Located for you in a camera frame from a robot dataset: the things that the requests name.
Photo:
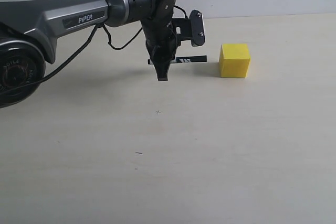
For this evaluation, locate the black and white marker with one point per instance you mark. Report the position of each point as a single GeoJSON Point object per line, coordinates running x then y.
{"type": "Point", "coordinates": [190, 59]}

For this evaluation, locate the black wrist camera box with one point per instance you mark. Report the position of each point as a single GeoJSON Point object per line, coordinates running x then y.
{"type": "Point", "coordinates": [197, 28]}

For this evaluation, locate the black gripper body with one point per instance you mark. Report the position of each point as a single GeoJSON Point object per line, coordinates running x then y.
{"type": "Point", "coordinates": [161, 39]}

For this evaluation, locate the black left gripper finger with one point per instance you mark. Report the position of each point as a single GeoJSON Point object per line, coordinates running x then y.
{"type": "Point", "coordinates": [161, 57]}

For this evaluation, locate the yellow cube block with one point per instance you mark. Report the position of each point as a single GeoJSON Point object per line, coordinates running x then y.
{"type": "Point", "coordinates": [234, 60]}

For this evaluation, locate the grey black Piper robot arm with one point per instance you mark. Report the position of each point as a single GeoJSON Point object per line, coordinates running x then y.
{"type": "Point", "coordinates": [30, 29]}

